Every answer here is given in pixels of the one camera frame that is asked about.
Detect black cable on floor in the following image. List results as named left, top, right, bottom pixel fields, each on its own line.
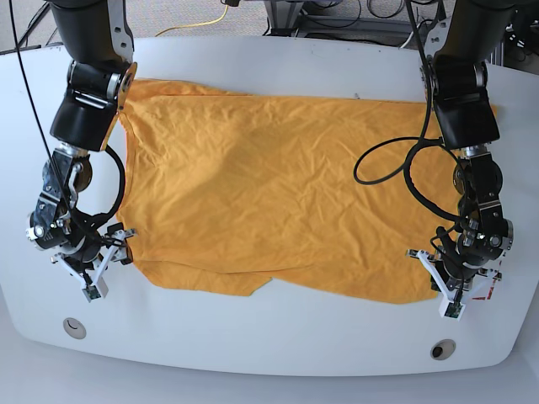
left=14, top=0, right=60, bottom=48

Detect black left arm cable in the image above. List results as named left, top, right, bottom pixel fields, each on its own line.
left=353, top=0, right=464, bottom=224

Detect right table cable grommet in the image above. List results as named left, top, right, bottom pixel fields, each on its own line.
left=430, top=339, right=456, bottom=361

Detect aluminium frame stand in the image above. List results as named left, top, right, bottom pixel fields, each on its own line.
left=263, top=1, right=414, bottom=48

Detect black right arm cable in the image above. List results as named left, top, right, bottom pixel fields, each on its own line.
left=7, top=0, right=127, bottom=253

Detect white cable on floor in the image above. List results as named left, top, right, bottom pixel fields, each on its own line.
left=398, top=19, right=435, bottom=50

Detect table cable grommet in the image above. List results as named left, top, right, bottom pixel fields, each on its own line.
left=430, top=339, right=456, bottom=361
left=62, top=317, right=87, bottom=340

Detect yellow cable on floor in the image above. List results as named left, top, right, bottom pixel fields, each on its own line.
left=154, top=3, right=229, bottom=38

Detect orange t-shirt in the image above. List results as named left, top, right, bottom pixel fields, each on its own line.
left=117, top=80, right=442, bottom=304

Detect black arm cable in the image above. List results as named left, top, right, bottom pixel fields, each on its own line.
left=7, top=0, right=127, bottom=253
left=353, top=0, right=464, bottom=224

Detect red tape rectangle marking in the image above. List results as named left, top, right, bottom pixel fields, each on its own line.
left=470, top=259, right=503, bottom=300

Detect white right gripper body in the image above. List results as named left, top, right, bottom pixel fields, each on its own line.
left=51, top=237, right=123, bottom=290

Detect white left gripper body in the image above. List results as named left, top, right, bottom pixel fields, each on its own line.
left=406, top=249, right=481, bottom=307

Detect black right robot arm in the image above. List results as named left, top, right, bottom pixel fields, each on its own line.
left=26, top=1, right=137, bottom=301

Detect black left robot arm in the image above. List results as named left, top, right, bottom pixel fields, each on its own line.
left=403, top=1, right=517, bottom=319

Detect left table cable grommet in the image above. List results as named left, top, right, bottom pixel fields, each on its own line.
left=62, top=317, right=87, bottom=340

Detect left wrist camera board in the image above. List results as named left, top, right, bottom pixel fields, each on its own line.
left=439, top=299, right=466, bottom=321

